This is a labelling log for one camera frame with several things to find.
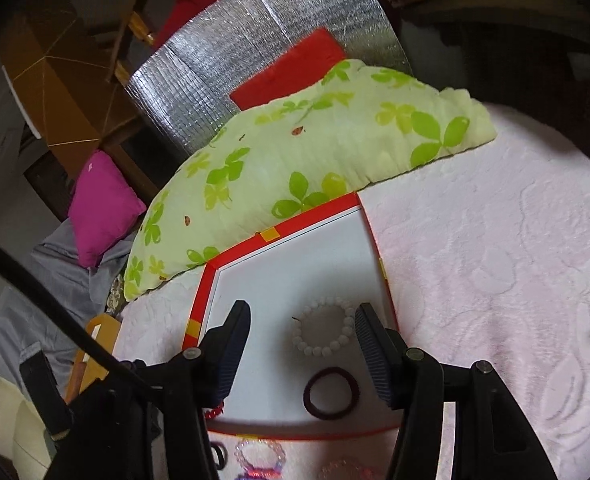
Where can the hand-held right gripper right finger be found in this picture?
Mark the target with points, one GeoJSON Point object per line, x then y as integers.
{"type": "Point", "coordinates": [375, 360]}

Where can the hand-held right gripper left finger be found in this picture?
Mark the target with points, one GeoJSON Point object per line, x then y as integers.
{"type": "Point", "coordinates": [230, 355]}

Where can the red-edged white cardboard box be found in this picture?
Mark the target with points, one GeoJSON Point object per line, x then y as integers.
{"type": "Point", "coordinates": [285, 270]}

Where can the cream cushion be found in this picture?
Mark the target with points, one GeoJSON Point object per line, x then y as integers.
{"type": "Point", "coordinates": [10, 410]}

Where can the yellow cardboard box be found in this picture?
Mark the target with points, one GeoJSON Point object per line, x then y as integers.
{"type": "Point", "coordinates": [106, 330]}

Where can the grey cloth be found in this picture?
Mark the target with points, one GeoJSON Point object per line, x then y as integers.
{"type": "Point", "coordinates": [40, 285]}

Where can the magenta pillow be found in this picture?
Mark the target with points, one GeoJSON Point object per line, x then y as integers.
{"type": "Point", "coordinates": [102, 205]}

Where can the green leaf-print pillow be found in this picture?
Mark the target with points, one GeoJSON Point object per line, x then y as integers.
{"type": "Point", "coordinates": [325, 150]}

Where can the red pillow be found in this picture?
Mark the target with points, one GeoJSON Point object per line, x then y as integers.
{"type": "Point", "coordinates": [285, 75]}

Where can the silver foil insulation mat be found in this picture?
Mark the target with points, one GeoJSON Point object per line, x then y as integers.
{"type": "Point", "coordinates": [225, 50]}

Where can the wooden chair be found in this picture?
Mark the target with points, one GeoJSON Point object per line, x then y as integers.
{"type": "Point", "coordinates": [142, 27]}

